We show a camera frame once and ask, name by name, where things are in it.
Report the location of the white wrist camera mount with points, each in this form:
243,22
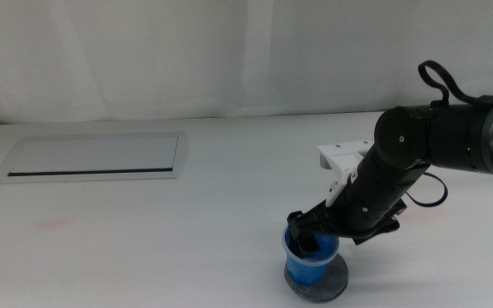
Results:
345,156

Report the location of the blue plastic cup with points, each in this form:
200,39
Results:
306,271

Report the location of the white backdrop curtain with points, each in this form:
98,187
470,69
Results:
229,55

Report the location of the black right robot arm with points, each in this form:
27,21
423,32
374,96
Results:
452,137

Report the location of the grey round cup mat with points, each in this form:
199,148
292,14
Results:
335,282

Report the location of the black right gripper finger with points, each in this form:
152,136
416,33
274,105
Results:
306,246
377,234

